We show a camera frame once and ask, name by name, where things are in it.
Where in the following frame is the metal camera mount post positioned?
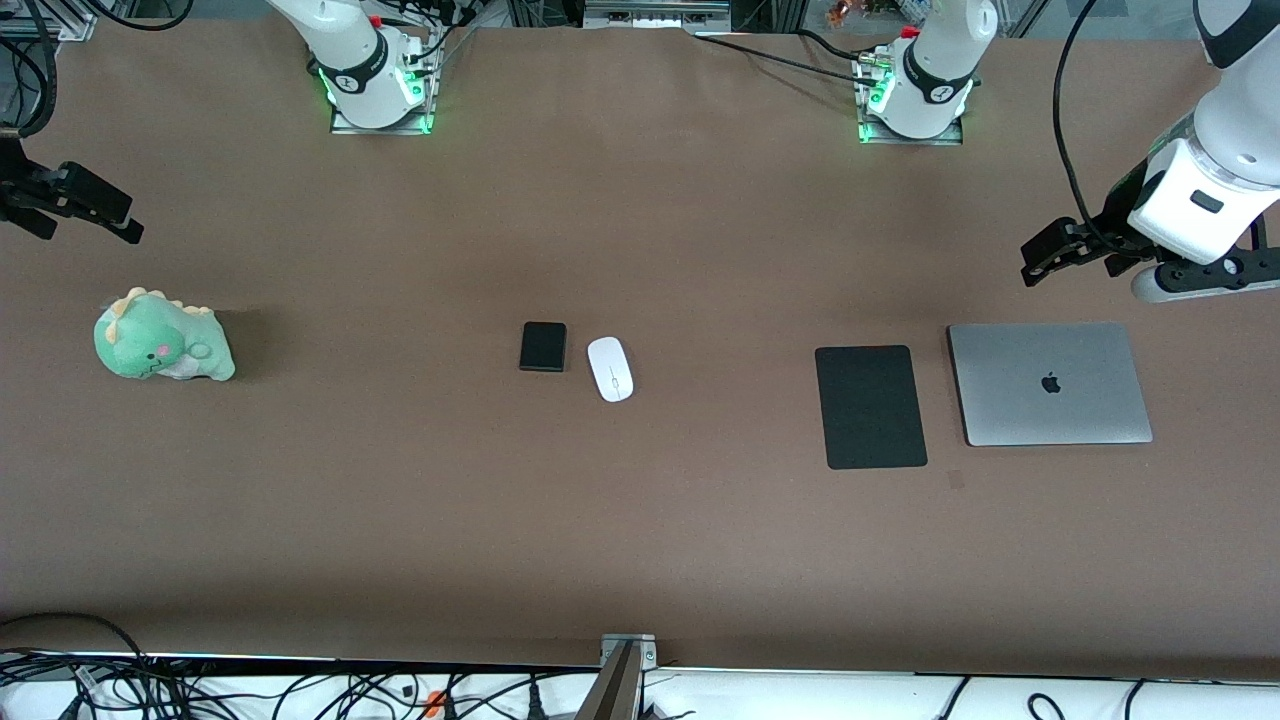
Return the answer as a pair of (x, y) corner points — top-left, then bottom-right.
(575, 633), (658, 720)

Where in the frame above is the black mouse pad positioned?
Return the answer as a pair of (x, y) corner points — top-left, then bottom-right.
(814, 345), (929, 471)

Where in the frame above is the short black table cable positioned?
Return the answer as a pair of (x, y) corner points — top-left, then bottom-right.
(795, 28), (881, 63)

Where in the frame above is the grey closed laptop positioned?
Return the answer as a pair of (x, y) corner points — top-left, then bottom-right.
(946, 321), (1154, 447)

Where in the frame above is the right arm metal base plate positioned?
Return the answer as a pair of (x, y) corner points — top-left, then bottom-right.
(330, 98), (437, 136)

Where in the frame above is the aluminium frame corner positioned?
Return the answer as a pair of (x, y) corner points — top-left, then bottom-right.
(0, 0), (97, 43)

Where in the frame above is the long black table cable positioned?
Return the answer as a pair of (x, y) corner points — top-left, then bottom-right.
(693, 35), (886, 89)

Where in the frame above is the grey metal box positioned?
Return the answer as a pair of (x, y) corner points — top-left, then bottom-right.
(583, 0), (732, 31)

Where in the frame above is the white computer mouse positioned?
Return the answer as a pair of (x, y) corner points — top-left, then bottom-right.
(586, 336), (635, 403)

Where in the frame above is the green dinosaur plush toy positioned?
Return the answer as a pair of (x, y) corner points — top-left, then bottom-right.
(93, 287), (237, 383)

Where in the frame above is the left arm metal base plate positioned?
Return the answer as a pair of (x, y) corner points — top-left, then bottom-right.
(858, 113), (966, 147)

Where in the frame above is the white lower shelf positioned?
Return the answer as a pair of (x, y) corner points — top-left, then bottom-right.
(0, 652), (1280, 720)

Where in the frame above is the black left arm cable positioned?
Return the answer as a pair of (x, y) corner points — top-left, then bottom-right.
(1054, 0), (1123, 251)

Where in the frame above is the black looped floor cable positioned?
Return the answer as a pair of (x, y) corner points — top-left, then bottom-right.
(0, 611), (153, 720)

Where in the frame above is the black phone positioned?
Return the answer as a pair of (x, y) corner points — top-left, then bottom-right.
(519, 321), (569, 374)

